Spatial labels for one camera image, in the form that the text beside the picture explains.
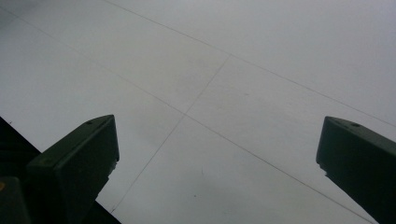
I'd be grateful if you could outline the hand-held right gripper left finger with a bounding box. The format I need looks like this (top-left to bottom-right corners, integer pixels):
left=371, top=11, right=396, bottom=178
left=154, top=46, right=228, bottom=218
left=26, top=114, right=120, bottom=224

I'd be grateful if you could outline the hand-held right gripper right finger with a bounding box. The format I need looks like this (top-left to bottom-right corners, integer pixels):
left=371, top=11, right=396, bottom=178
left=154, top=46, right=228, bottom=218
left=316, top=116, right=396, bottom=224

